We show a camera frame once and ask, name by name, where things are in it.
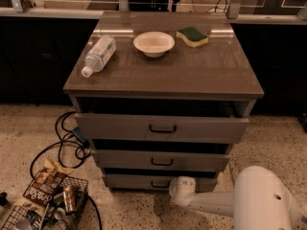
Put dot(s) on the green yellow sponge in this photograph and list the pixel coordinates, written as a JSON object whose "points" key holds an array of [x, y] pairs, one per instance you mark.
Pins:
{"points": [[192, 37]]}

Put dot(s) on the brown snack bag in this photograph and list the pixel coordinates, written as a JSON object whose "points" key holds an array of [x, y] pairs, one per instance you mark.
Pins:
{"points": [[42, 189]]}

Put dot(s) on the brown drink can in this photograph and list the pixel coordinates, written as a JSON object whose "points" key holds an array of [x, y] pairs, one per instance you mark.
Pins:
{"points": [[69, 197]]}

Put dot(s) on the grey bottom drawer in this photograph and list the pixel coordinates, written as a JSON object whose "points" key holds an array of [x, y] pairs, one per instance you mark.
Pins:
{"points": [[135, 182]]}

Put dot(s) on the grey drawer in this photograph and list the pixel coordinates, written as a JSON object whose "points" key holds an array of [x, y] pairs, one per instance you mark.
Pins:
{"points": [[227, 130], [160, 160], [135, 182]]}

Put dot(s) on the black wire basket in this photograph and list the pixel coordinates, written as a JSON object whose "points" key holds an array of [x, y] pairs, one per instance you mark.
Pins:
{"points": [[18, 213]]}

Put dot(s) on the blue power plug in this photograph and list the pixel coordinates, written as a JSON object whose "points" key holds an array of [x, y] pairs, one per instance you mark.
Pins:
{"points": [[77, 133]]}

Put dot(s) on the clear plastic water bottle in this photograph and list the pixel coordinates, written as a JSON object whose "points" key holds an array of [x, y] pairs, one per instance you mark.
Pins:
{"points": [[99, 55]]}

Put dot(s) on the grey drawer cabinet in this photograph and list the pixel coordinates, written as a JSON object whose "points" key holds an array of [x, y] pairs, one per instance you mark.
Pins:
{"points": [[213, 80]]}

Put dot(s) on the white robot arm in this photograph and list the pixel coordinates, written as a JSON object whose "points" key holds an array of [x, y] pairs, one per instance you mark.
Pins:
{"points": [[258, 201]]}

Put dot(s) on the white bowl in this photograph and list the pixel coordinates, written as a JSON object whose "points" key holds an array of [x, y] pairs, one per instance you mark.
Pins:
{"points": [[154, 44]]}

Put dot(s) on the grey top drawer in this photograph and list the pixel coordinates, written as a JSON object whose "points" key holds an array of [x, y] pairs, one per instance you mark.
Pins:
{"points": [[227, 130]]}

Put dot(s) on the grey middle drawer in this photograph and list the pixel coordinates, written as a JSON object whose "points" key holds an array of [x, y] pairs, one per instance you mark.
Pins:
{"points": [[160, 160]]}

